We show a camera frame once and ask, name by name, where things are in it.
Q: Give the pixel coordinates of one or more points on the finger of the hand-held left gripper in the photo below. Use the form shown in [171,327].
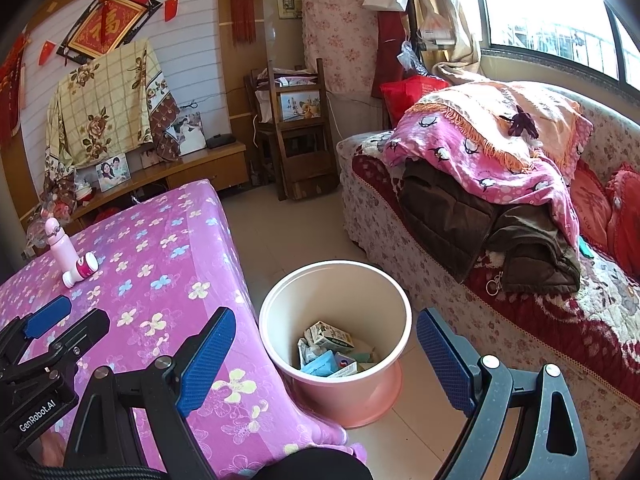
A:
[85,332]
[47,316]

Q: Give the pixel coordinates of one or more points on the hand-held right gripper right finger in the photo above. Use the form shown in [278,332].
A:
[440,355]

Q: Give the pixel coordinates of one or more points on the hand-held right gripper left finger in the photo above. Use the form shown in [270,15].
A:
[210,355]

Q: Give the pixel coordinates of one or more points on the white box with red label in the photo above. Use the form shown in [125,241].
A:
[350,366]

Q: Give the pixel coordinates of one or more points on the pink plastic bucket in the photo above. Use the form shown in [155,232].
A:
[350,400]

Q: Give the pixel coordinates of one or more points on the blue packet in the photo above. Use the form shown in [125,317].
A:
[320,364]

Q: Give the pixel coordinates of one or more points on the white green carton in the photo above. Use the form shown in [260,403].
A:
[330,335]

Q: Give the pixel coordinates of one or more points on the white bottle with red label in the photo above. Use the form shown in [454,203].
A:
[82,270]

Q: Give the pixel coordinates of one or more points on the pink water bottle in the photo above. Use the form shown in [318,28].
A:
[61,247]

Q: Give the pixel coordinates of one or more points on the purple floral tablecloth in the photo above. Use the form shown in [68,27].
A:
[150,280]

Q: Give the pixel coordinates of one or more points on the floral covered sofa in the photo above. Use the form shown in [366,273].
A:
[540,330]

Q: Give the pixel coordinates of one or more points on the brown jacket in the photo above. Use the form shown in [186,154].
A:
[450,210]

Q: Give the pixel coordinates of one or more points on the person's black trousers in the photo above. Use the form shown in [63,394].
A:
[310,467]

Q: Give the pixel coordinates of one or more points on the framed couple photo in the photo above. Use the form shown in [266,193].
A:
[113,172]

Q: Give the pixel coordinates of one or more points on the wooden cabinet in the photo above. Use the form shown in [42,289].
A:
[200,167]

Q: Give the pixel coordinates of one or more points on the pink printed blanket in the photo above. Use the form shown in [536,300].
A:
[450,150]

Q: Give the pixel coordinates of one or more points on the yellow floral plaid cloth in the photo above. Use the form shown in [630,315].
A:
[105,110]

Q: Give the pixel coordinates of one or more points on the black box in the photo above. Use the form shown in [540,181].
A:
[220,141]

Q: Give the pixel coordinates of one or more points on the dark wooden chair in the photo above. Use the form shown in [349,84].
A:
[305,160]

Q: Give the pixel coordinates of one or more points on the wedding photo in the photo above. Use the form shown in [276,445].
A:
[187,135]

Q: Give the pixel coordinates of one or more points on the red cushion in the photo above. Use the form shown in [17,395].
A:
[620,220]

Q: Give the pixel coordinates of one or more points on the purple cloth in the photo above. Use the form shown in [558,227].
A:
[522,122]

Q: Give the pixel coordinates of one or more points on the red plastic bag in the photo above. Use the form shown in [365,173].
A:
[410,92]

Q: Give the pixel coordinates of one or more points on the framed red gold picture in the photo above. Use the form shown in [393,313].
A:
[107,25]

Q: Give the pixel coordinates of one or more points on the red hanging garment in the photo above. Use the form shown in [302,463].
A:
[392,55]

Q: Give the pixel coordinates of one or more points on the clear plastic bag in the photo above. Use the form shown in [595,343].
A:
[434,27]

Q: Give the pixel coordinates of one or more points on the floral covered appliance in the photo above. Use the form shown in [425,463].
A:
[340,30]

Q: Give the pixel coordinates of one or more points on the red knot ornament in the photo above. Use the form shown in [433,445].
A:
[242,5]

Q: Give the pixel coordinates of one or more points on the window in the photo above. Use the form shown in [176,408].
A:
[550,5]

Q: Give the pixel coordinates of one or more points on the red wall scroll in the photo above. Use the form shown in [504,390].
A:
[10,95]

